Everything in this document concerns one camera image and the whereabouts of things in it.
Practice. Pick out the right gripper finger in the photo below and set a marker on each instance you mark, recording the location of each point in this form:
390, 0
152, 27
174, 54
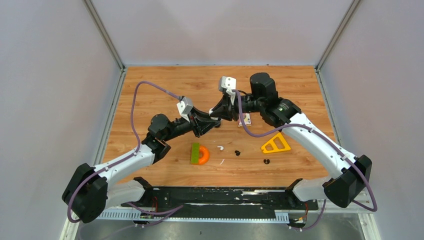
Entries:
223, 106
227, 117

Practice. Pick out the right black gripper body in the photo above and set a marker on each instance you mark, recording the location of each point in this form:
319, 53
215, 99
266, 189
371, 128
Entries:
234, 109

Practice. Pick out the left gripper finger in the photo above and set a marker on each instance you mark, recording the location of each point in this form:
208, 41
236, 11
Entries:
205, 116
204, 128

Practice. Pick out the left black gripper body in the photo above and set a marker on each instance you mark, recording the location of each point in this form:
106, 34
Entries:
193, 123

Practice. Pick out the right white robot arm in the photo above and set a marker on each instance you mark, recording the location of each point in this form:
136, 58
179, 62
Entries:
348, 175

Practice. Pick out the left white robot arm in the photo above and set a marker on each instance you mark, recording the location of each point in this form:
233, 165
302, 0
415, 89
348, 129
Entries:
93, 189

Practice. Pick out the playing card box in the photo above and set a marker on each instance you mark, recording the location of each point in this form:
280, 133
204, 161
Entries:
246, 119

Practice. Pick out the green toy brick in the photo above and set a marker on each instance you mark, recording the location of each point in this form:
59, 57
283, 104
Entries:
195, 153

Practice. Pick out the yellow triangle block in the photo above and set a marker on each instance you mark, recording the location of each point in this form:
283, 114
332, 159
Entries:
276, 144

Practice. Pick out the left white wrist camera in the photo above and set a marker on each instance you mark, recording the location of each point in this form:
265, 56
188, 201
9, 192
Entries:
184, 106

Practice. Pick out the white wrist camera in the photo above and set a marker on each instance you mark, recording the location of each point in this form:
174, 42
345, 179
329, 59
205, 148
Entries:
184, 106
227, 83

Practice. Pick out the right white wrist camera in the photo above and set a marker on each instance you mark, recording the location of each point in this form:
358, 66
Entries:
227, 83

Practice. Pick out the orange half ring block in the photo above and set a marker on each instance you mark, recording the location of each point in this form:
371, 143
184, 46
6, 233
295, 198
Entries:
204, 155

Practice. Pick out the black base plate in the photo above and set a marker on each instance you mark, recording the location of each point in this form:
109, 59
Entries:
222, 202

